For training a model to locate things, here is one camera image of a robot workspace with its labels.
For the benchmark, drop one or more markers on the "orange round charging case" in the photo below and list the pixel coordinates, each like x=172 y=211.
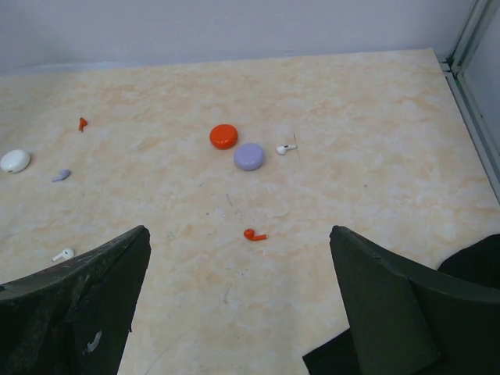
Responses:
x=223 y=136

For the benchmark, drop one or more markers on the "purple round charging case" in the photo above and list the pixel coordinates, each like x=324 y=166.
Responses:
x=249 y=157

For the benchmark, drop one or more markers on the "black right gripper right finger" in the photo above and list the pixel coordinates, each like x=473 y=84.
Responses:
x=407 y=318

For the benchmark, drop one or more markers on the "purple earbud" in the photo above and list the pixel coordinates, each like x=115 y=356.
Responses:
x=63 y=174

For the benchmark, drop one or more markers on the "orange earbud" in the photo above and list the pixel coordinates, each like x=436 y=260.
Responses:
x=82 y=124
x=252 y=236

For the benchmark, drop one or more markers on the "black floral cloth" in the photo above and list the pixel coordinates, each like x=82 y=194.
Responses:
x=477 y=264

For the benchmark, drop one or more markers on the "orange earbud near centre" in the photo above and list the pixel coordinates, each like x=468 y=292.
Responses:
x=252 y=236

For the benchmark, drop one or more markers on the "aluminium frame post right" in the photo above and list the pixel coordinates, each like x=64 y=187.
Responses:
x=472 y=72

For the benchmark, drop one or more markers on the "white round charging case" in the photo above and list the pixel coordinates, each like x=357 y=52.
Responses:
x=15 y=161

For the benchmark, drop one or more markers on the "white earbud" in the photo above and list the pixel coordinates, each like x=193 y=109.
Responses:
x=283 y=149
x=66 y=254

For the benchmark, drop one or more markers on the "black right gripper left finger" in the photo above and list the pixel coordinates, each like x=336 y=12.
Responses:
x=75 y=317

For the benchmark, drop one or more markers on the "orange earbud far left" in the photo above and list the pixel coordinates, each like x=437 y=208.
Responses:
x=82 y=124

